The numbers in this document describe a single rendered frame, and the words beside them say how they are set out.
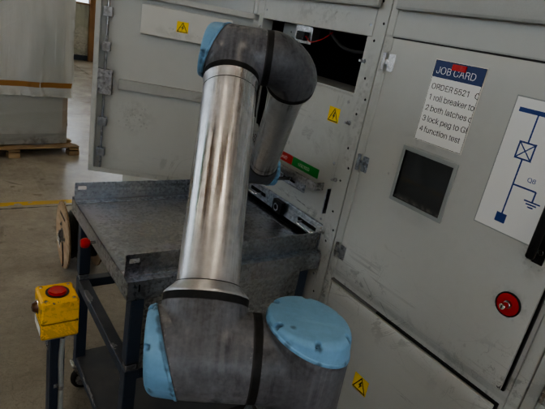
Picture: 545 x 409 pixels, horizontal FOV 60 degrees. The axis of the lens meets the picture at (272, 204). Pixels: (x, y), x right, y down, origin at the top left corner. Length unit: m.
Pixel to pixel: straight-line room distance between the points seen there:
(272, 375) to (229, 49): 0.62
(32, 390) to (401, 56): 1.89
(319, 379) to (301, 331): 0.08
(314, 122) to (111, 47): 0.88
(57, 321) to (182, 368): 0.49
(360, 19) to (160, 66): 0.87
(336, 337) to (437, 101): 0.74
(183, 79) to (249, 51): 1.08
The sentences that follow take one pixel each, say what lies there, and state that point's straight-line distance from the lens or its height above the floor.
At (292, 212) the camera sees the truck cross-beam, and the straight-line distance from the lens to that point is 1.83.
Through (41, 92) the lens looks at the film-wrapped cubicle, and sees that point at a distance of 5.00.
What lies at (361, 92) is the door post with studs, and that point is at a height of 1.41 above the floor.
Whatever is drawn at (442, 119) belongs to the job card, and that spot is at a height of 1.40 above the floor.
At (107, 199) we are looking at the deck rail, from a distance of 1.86.
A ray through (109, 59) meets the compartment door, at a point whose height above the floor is 1.31.
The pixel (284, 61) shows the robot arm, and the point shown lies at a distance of 1.02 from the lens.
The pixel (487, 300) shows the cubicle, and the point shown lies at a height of 1.03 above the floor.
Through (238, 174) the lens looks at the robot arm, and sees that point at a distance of 0.88.
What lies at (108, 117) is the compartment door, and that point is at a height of 1.07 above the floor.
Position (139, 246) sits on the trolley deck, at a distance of 1.53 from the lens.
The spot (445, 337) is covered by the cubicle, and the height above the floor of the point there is 0.88.
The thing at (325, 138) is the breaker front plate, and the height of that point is 1.22.
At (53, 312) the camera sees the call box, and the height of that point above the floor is 0.88.
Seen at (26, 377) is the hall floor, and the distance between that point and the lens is 2.37.
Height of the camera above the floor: 1.54
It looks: 20 degrees down
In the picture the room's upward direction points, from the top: 11 degrees clockwise
